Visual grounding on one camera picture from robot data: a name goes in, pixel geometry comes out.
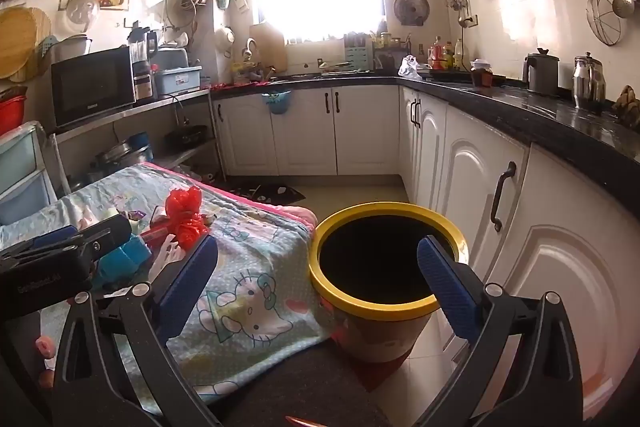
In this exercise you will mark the wooden cutting board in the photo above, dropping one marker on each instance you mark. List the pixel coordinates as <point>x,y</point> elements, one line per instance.
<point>270,47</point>

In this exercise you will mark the dark glass jar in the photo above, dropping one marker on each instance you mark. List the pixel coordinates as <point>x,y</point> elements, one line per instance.
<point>481,76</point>

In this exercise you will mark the red label bottle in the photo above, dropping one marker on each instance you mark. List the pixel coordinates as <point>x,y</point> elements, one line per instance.
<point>437,54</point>

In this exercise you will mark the turquoise knitted cloth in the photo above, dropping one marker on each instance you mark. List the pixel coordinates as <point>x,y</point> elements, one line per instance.
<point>125,257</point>

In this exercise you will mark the plastic drawer unit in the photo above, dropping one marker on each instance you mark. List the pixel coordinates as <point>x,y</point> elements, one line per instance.
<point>20,167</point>

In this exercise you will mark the clear round lid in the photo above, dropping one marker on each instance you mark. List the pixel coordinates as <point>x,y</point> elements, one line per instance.
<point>82,9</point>

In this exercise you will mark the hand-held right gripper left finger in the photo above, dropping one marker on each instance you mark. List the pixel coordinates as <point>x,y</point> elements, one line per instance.
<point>190,277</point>

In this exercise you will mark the black gas stove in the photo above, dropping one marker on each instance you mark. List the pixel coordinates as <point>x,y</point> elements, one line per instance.
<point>445,75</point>

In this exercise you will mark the white round hanging utensil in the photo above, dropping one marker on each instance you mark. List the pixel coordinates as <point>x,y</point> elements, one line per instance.
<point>225,41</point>

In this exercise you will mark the grey-blue dish box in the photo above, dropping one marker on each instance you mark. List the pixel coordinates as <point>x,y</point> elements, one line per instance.
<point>177,79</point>

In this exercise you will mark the black frying pan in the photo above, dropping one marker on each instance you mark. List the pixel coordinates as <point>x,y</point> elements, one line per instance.
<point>186,136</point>

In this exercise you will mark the red plastic bag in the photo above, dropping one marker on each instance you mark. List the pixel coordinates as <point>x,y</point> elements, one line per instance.
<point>185,207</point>

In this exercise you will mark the black electric kettle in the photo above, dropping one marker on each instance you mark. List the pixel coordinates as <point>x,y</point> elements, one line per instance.
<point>542,74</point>

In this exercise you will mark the yellow rimmed trash bin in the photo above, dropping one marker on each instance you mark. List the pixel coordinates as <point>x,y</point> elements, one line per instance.
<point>390,208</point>

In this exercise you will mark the round wall fan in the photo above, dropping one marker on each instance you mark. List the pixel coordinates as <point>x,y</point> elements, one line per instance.
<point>411,8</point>

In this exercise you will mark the stainless steel kettle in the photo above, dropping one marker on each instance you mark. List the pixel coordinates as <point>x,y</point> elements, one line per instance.
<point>587,82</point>

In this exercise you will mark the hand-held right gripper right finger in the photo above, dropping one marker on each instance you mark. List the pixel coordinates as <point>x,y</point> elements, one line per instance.
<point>445,287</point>

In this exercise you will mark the black blender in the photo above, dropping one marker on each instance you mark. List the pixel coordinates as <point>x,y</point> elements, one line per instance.
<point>142,47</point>

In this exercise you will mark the red plastic basin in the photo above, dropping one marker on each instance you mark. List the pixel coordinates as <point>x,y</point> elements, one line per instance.
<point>12,112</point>

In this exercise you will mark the chrome faucet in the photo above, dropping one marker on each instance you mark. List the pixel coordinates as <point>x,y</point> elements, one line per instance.
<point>250,44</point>

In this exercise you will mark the wall socket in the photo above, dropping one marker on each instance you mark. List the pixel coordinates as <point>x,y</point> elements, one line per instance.
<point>471,21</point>

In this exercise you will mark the blue canister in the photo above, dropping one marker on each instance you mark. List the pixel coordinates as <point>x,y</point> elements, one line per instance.
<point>140,141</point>

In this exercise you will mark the teal knife block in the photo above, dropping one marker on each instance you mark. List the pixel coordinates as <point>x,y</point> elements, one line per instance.
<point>359,57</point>

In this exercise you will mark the cartoon cat printed blanket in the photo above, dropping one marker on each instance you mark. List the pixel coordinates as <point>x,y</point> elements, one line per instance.
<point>250,257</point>

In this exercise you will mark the white plastic bag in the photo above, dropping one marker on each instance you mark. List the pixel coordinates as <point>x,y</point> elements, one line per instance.
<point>409,68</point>

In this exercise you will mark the brown scaly object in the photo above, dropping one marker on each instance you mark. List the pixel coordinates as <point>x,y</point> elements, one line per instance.
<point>627,107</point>

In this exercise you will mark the steel cooking pot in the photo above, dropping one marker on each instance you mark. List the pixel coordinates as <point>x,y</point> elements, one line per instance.
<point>122,154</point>

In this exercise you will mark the blue hanging basket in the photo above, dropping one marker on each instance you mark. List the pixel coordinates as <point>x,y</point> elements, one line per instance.
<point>276,104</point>

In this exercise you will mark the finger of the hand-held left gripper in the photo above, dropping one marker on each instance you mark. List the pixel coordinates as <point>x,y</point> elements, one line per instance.
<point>52,237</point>
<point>112,229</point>

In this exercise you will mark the white pot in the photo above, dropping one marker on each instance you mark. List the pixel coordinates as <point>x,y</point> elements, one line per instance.
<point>72,49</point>

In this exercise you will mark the black microwave oven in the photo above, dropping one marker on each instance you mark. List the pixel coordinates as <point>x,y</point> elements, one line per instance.
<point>90,87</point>

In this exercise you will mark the steel shelf rack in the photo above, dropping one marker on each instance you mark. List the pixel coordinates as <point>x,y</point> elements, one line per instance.
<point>165,97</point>

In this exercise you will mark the black floor mat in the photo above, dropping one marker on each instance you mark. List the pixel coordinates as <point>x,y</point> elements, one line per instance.
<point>270,193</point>

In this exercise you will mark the round bamboo boards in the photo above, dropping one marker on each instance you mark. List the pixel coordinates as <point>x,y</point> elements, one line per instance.
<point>20,42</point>

